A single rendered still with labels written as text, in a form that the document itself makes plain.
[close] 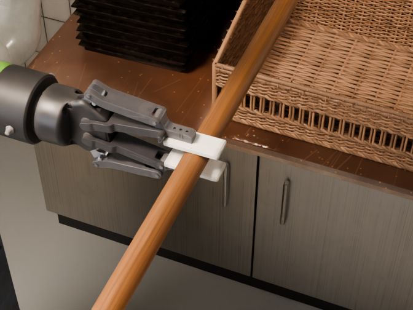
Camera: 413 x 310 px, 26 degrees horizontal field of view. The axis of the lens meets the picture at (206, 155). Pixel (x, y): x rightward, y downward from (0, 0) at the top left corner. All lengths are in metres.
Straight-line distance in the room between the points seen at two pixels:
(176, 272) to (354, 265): 0.54
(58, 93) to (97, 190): 1.22
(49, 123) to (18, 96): 0.05
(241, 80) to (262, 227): 1.03
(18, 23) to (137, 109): 0.25
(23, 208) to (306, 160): 1.02
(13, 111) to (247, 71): 0.30
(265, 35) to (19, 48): 0.33
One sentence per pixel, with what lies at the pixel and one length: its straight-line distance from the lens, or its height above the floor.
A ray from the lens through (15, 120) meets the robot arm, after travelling 1.12.
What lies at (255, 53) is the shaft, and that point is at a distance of 1.20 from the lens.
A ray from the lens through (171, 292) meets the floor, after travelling 2.42.
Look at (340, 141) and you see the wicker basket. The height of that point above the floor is 0.61.
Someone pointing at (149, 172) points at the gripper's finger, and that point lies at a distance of 1.12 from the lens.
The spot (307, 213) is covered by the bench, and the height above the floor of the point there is 0.41.
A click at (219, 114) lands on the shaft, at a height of 1.21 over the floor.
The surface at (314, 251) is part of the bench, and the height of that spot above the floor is 0.28.
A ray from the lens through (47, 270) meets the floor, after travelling 2.50.
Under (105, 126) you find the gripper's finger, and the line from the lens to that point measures 1.09.
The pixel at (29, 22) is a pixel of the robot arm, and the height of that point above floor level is 1.23.
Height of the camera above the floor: 1.96
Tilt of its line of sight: 46 degrees down
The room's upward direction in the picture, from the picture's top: straight up
